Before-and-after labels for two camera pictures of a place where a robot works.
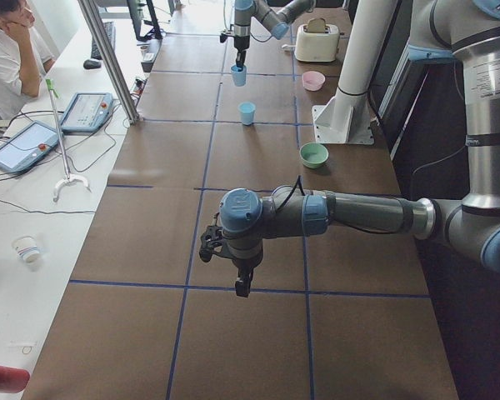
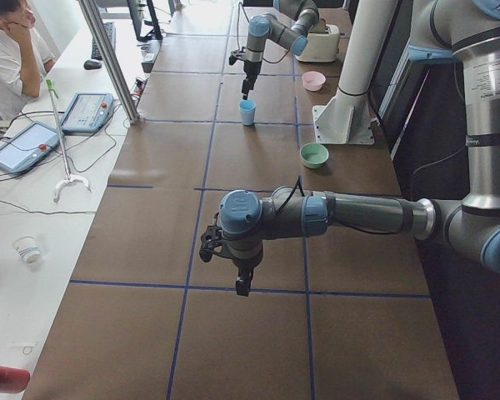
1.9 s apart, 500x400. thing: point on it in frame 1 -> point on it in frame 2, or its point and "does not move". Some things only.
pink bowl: x=313 y=80 does not move
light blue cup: x=239 y=77 -> x=247 y=107
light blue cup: x=247 y=111 does not move
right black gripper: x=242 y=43 -> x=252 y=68
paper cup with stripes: x=27 y=247 does not move
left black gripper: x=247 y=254 does not move
